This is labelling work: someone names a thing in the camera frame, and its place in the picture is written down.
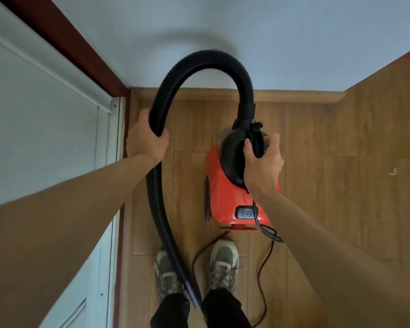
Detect person's left forearm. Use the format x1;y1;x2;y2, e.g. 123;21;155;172
0;153;159;328

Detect red vacuum cleaner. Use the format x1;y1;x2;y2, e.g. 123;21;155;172
204;119;281;231

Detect person's grey shoe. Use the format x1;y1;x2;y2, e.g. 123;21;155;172
153;249;187;303
206;239;241;294

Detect person's left grey shoe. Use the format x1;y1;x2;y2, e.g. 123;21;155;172
153;249;187;303

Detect person's left hand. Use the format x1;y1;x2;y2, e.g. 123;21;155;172
125;108;171;166

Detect white sliding door panel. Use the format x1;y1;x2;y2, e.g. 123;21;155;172
0;0;127;328

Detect person's right hand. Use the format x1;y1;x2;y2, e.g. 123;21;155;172
242;133;285;195

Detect person's dark trousers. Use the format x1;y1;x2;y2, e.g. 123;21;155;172
149;288;252;328

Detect person's right grey shoe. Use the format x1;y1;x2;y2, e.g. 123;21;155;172
206;239;241;294

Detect wooden baseboard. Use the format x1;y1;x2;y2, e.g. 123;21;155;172
129;87;348;105

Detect black corrugated vacuum hose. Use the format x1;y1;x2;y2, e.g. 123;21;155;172
146;49;257;308

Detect black power cord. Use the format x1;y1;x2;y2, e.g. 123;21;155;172
191;121;285;328

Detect person's right forearm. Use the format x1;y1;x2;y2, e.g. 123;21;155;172
252;187;410;328

